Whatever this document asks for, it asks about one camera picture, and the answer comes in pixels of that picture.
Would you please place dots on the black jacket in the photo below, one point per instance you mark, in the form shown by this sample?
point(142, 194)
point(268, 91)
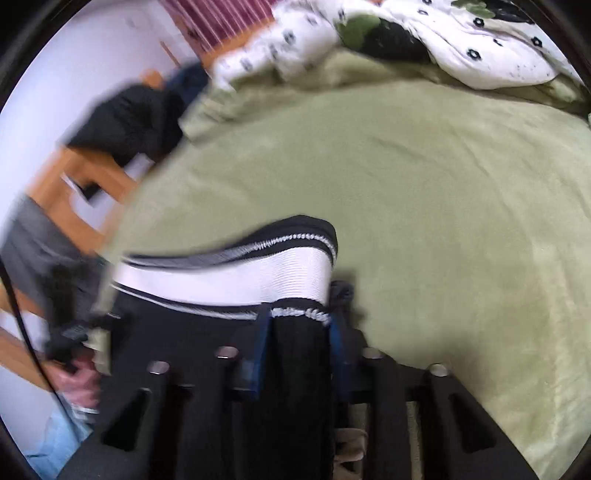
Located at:
point(124, 120)

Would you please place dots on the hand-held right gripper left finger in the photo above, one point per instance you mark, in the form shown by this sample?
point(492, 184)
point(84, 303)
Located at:
point(256, 355)

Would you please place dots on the wooden bed frame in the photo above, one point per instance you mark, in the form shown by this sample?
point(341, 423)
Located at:
point(60, 180)

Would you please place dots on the person's leg in blue jeans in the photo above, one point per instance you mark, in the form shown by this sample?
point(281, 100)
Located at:
point(60, 443)

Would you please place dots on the dark blue garment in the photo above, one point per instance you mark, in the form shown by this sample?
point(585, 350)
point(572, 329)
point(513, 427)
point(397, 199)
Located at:
point(189, 78)

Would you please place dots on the white floral quilt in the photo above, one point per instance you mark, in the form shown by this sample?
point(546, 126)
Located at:
point(461, 50)

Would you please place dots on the red striped curtain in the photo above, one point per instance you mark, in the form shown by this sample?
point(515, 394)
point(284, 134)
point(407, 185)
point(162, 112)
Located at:
point(221, 23)

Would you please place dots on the black pants with white stripe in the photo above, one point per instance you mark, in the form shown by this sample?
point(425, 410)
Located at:
point(221, 272)

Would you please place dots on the green fleece blanket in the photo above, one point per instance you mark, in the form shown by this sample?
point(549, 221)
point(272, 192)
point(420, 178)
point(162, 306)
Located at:
point(415, 184)

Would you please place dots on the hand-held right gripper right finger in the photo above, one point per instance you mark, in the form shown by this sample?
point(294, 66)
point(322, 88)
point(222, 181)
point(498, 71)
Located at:
point(339, 355)

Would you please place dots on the person's left hand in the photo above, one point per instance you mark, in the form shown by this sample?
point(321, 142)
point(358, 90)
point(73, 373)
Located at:
point(81, 383)

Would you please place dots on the grey cloth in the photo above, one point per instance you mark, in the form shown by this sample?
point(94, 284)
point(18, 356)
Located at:
point(41, 244)

